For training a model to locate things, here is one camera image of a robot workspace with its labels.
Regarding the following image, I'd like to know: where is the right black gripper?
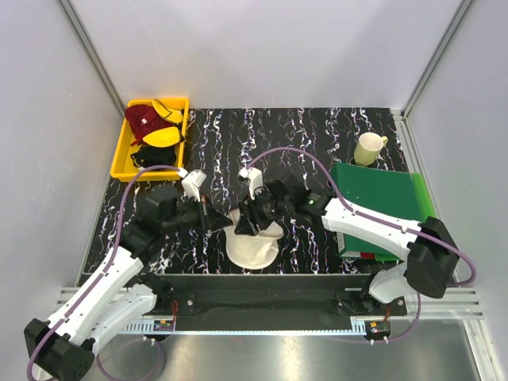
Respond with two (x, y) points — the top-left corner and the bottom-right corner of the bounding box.
(234, 187), (293, 237)

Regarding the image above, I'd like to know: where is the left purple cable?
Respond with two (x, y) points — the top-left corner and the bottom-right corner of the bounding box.
(26, 164), (186, 381)

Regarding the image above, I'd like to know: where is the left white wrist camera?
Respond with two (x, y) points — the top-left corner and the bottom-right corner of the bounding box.
(177, 167), (206, 202)

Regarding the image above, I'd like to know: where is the bright yellow bra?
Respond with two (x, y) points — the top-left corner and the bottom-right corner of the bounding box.
(143, 99), (185, 148)

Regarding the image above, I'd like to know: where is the white mesh laundry bag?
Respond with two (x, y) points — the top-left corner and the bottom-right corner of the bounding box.
(224, 209), (283, 270)

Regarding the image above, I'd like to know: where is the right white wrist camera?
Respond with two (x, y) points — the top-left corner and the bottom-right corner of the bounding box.
(238, 167), (264, 200)

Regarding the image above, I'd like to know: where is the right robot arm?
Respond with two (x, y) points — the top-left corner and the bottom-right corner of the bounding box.
(235, 168), (459, 315)

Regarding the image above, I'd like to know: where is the black bra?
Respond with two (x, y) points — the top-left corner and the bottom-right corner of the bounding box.
(130, 145), (177, 170)

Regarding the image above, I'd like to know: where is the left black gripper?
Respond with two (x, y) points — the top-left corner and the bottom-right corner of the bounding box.
(162, 192), (233, 235)

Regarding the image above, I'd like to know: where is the dark red bra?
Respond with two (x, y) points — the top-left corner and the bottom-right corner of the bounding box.
(125, 104), (168, 146)

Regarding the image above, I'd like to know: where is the pale green mug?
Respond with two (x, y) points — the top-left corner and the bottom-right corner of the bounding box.
(354, 132), (388, 167)

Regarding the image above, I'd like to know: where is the green ring binder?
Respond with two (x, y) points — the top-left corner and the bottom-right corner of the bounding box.
(331, 163), (437, 262)

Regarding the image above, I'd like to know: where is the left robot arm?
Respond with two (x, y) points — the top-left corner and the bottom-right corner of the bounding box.
(24, 185), (232, 380)

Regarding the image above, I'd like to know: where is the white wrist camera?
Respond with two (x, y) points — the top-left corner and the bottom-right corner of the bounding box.
(177, 167), (206, 202)
(238, 167), (264, 200)

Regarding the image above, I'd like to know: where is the yellow plastic bin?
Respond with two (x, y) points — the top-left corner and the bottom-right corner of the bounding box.
(110, 98), (189, 183)

